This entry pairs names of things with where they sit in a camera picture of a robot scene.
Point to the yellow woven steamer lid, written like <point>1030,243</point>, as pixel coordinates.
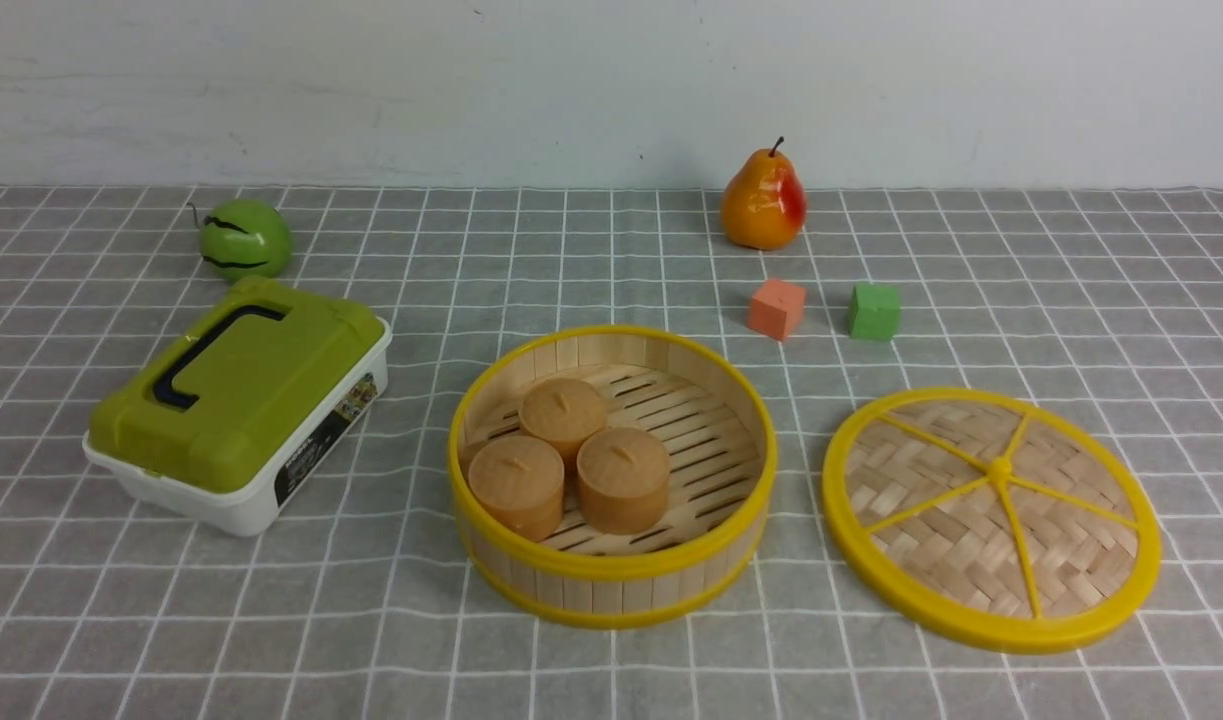
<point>990,521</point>

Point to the yellow bamboo steamer basket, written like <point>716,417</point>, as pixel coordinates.
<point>723,461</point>

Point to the brown bun back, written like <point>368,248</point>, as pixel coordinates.
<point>564,413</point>

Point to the brown bun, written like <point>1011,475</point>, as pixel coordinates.
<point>564,413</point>
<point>520,482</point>
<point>622,480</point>

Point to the brown bun front right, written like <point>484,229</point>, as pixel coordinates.
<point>622,480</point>

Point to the brown bun front left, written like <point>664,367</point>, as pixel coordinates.
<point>520,482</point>

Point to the orange cube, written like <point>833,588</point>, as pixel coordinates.
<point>776,308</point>

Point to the orange toy pear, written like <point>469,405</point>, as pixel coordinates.
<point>764,206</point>

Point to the green cube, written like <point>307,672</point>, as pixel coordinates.
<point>874,312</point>

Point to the green lidded white box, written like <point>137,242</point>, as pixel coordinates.
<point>227,423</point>

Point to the green toy apple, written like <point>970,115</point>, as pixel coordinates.
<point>242,238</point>

